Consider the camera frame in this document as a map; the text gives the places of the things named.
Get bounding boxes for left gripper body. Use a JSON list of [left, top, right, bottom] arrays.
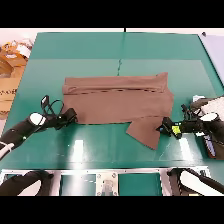
[[54, 107, 79, 131]]

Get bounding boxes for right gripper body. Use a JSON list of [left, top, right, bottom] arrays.
[[155, 116, 184, 140]]

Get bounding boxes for brown T-shirt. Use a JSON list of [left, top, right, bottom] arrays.
[[61, 71, 175, 151]]

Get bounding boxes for white garment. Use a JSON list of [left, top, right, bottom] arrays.
[[191, 95, 224, 116]]

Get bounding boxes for pale cardboard box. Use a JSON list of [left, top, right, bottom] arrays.
[[0, 75, 25, 120]]

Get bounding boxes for brown cardboard box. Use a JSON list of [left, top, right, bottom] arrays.
[[0, 46, 30, 80]]

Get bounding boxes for black cable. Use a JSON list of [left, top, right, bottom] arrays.
[[49, 99, 65, 116]]

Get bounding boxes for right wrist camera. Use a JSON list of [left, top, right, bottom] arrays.
[[180, 103, 196, 122]]

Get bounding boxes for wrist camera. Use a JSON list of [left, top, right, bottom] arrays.
[[180, 103, 196, 122], [40, 94, 54, 116]]

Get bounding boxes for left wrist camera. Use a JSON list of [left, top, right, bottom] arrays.
[[40, 94, 54, 116]]

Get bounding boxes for silver frame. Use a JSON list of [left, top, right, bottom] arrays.
[[0, 167, 224, 197]]

